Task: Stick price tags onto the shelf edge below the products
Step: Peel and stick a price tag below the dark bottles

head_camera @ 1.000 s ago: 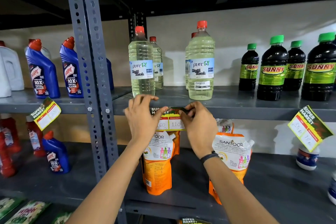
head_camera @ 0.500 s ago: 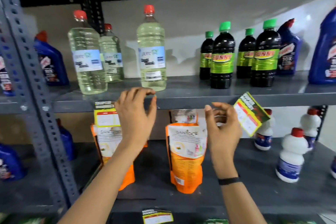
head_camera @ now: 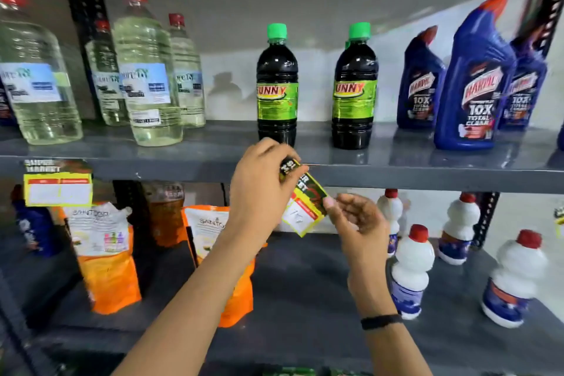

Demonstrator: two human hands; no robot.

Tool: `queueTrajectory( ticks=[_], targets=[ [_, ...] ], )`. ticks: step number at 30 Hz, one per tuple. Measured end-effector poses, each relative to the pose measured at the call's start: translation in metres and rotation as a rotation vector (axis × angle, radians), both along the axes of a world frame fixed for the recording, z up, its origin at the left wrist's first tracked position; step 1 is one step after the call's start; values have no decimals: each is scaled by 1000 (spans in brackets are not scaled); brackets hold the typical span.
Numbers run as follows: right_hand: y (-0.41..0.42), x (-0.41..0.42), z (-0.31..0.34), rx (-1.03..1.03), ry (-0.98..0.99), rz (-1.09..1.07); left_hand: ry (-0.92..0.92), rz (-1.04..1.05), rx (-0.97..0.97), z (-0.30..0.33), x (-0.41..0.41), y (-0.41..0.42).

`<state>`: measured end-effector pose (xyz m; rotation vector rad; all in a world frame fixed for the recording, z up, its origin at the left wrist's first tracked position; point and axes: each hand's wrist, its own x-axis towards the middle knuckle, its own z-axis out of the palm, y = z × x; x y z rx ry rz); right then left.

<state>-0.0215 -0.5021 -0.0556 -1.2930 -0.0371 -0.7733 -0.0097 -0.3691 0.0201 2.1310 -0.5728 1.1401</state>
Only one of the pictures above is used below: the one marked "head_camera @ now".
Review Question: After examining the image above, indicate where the person's right hand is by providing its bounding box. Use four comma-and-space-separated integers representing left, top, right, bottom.
323, 193, 396, 299

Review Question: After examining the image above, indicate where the white bottle with red cap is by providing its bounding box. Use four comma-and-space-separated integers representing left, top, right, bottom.
437, 193, 481, 266
377, 188, 404, 258
481, 229, 549, 329
390, 224, 436, 321

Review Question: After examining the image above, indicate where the black wristband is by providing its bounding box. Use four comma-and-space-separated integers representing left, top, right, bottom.
360, 313, 404, 331

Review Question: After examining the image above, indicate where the large clear liquid bottle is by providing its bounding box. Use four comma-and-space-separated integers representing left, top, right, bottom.
0, 0, 84, 146
112, 0, 184, 147

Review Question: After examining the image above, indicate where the person's left forearm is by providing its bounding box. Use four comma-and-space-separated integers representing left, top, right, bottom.
112, 225, 269, 376

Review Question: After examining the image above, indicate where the dark bottle with green cap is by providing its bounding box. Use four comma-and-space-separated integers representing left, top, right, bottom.
331, 22, 380, 151
256, 23, 299, 148

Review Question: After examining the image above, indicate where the orange liquid bottle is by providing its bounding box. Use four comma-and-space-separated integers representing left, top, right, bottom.
143, 182, 188, 249

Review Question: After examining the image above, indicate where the person's right forearm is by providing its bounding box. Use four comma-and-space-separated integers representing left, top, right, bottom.
351, 290, 433, 376

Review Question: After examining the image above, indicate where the blue bottle with red cap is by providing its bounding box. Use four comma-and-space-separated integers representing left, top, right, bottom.
11, 184, 63, 258

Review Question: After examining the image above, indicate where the grey metal shelf rack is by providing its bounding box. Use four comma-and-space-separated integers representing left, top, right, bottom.
0, 0, 564, 376

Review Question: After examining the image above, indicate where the person's left hand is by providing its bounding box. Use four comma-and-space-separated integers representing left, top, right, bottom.
229, 138, 309, 248

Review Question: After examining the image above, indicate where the orange and white refill pouch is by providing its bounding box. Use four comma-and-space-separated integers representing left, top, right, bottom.
63, 202, 143, 316
181, 205, 257, 329

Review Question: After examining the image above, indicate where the small clear liquid bottle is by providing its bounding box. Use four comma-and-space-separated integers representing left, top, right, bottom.
85, 20, 129, 127
168, 13, 207, 129

